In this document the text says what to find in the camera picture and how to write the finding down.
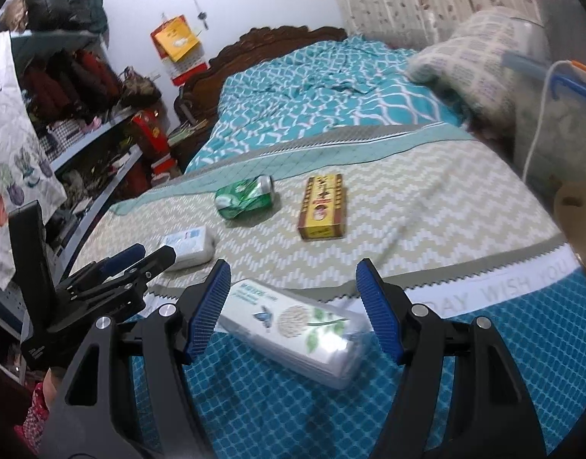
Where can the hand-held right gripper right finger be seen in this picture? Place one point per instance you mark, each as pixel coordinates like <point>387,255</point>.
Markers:
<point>379,311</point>

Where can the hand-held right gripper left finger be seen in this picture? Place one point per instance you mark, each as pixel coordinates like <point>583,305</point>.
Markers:
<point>207,306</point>

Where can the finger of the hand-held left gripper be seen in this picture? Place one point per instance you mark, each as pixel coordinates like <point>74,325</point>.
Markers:
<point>125,256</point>
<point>154,265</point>

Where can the white tissue pack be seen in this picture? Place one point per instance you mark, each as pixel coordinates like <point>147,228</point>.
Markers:
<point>192,246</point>

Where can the clear plastic tissue pack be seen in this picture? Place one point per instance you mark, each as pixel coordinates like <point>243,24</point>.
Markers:
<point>293,330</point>

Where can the crushed green can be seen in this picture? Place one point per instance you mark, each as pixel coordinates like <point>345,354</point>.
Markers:
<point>243,196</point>

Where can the yellow cardboard box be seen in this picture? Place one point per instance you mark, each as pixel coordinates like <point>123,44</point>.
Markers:
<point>321,210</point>

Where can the person's left forearm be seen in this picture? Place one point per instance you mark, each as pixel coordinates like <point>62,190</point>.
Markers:
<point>37,416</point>

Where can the grey metal shelf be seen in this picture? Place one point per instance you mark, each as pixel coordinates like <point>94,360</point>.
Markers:
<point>82,153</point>

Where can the red gift box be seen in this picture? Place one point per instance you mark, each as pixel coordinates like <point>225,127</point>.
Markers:
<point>154,146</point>

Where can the cactus print cloth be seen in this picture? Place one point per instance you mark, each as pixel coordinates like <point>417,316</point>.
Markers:
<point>15,153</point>

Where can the brown handbag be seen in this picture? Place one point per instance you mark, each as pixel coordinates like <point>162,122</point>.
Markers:
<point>140,88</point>

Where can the hanging dark red clothes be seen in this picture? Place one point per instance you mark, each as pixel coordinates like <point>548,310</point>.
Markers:
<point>68,86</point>

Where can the teal patterned duvet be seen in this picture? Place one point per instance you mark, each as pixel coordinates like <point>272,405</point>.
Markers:
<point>321,91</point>

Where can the carved wooden headboard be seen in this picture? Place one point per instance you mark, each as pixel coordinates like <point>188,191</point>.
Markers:
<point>254,45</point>

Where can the black bags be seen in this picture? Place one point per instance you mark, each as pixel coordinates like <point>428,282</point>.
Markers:
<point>58,2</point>

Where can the patterned grey pillow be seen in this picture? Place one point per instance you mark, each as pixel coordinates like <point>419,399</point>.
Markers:
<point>474,57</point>

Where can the red yellow wall calendar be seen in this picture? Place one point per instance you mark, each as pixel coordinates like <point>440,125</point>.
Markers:
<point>176,40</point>

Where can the dark hanging wall ornament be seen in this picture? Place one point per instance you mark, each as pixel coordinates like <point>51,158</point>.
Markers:
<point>202,12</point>

